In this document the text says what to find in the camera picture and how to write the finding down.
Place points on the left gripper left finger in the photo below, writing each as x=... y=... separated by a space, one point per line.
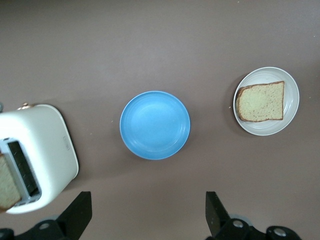
x=75 y=217

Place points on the white two-slot toaster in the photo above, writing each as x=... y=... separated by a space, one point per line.
x=50 y=140

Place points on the brown bread slice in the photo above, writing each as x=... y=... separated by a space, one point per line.
x=262 y=102
x=8 y=182

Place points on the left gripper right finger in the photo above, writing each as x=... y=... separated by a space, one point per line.
x=217 y=220

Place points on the blue plate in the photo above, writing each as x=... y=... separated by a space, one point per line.
x=155 y=125

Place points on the beige plate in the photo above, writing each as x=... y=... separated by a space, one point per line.
x=291 y=100

